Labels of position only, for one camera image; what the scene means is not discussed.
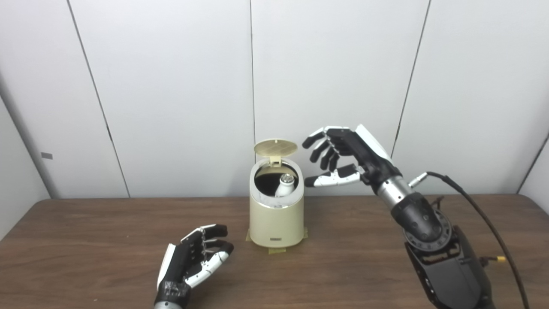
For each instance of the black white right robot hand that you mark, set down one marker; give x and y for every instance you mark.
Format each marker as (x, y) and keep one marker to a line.
(364, 154)

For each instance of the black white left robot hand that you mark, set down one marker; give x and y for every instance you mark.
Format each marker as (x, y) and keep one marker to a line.
(180, 266)

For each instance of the small white plastic bottle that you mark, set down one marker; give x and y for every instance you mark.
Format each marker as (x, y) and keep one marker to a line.
(285, 186)

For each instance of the cream-colored bin lid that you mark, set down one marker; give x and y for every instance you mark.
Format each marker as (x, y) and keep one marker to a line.
(276, 147)

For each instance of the cream-colored round bin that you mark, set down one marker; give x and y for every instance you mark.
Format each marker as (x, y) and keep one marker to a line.
(276, 223)

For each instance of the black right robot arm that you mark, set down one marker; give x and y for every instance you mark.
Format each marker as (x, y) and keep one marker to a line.
(446, 270)

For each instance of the small gray wall sticker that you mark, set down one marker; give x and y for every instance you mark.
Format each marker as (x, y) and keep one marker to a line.
(46, 156)

